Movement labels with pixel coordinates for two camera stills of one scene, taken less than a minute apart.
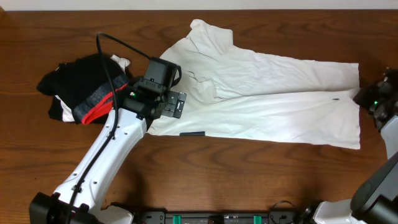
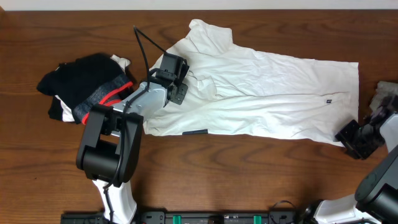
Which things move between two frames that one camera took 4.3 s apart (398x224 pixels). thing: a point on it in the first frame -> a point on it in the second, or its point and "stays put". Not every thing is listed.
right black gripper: [367, 91] -> [345, 135]
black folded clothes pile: [79, 89] stays put
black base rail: [283, 216] stays put
